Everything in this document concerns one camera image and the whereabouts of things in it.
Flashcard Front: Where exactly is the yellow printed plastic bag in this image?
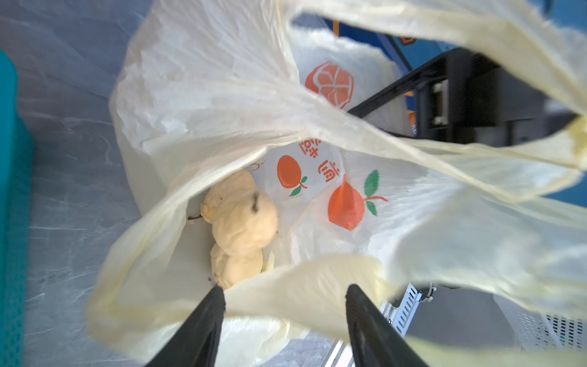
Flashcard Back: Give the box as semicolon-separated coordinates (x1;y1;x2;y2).
87;1;586;366

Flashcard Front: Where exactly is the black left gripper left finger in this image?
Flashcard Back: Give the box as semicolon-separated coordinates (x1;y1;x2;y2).
146;285;226;367

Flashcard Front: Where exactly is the tan pear round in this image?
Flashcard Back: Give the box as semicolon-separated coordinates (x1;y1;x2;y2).
200;170;257;223

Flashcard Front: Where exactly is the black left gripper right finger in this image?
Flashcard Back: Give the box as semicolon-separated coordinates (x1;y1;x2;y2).
345;284;427;367

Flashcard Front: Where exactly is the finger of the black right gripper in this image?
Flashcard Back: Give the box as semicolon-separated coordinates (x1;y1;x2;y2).
349;67;446;119

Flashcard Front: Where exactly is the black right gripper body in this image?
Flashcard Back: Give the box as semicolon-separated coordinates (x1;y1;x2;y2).
415;48;578;147

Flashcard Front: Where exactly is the teal plastic basket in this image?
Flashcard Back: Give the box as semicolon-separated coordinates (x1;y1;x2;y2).
1;53;34;367

